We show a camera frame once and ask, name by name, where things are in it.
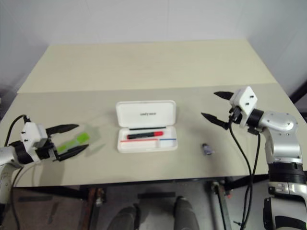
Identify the black floor tape strip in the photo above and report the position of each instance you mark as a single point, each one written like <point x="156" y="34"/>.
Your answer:
<point x="156" y="195"/>
<point x="34" y="198"/>

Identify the small dark purple object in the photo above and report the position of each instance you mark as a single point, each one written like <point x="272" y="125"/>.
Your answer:
<point x="207" y="149"/>

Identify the white open pencil case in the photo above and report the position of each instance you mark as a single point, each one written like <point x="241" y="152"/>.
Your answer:
<point x="146" y="127"/>

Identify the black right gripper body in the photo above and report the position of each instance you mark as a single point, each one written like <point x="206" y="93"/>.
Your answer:
<point x="235" y="116"/>

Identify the red marker with black cap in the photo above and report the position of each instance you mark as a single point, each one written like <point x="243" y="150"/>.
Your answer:
<point x="145" y="135"/>

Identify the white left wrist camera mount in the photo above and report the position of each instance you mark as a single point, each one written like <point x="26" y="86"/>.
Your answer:
<point x="31" y="134"/>

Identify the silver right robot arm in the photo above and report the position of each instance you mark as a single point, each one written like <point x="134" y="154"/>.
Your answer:
<point x="283" y="134"/>

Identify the dark rounded shape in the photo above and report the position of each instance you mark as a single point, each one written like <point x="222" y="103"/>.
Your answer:
<point x="185" y="214"/>
<point x="124" y="219"/>

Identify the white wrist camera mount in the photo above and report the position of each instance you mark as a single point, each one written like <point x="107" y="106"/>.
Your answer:
<point x="245" y="98"/>
<point x="31" y="134"/>

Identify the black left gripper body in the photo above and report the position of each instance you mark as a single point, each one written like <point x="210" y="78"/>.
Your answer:
<point x="45" y="151"/>

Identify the grey metal table leg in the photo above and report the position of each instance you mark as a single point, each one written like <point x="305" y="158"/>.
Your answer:
<point x="220" y="203"/>

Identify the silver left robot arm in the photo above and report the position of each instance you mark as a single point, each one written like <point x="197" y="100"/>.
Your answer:
<point x="5" y="155"/>

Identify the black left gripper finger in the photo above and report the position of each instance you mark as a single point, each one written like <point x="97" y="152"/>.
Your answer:
<point x="62" y="128"/>
<point x="73" y="151"/>

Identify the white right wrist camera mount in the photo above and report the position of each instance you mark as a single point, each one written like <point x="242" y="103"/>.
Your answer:
<point x="245" y="98"/>

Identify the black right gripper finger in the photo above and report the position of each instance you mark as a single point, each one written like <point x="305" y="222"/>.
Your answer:
<point x="224" y="95"/>
<point x="213" y="118"/>

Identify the rusty metal table leg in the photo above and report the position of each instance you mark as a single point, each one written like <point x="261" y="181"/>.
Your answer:
<point x="96" y="206"/>

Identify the green marker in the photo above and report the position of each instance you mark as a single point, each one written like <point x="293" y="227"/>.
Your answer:
<point x="72" y="143"/>

